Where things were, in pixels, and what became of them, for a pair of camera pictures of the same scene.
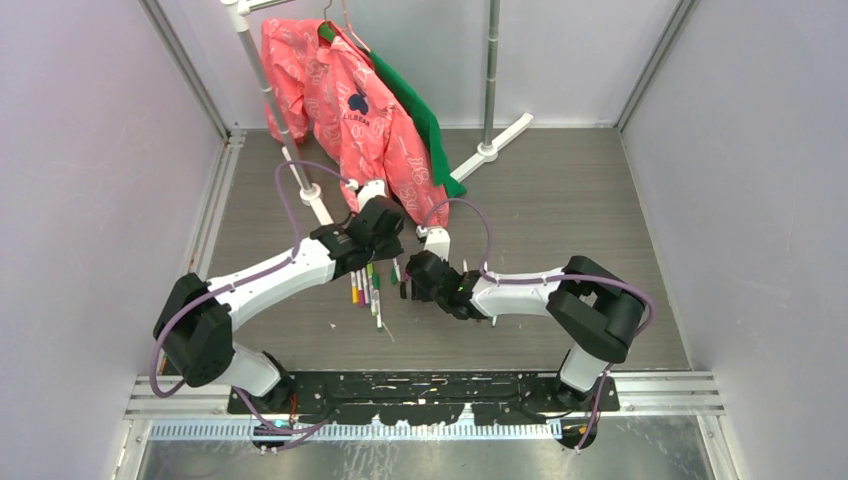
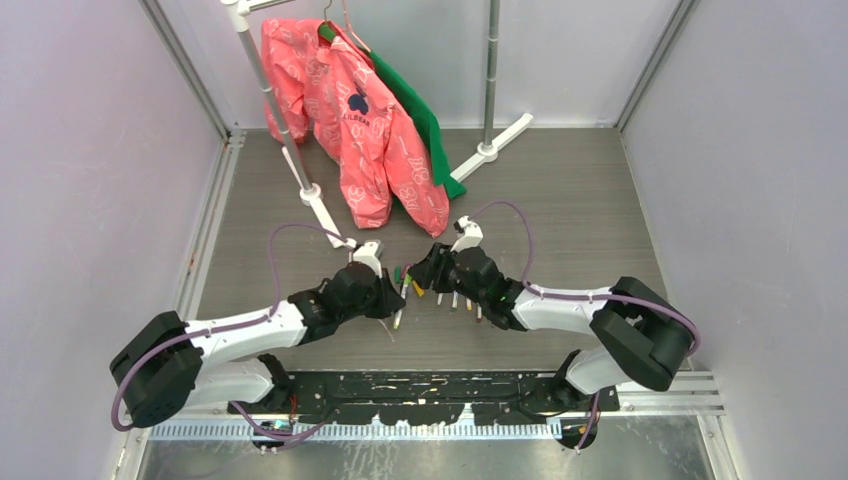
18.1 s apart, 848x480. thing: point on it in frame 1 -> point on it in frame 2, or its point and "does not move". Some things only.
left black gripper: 393,249 -> 390,299
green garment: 415,112 does not move
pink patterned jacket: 333,89 does not move
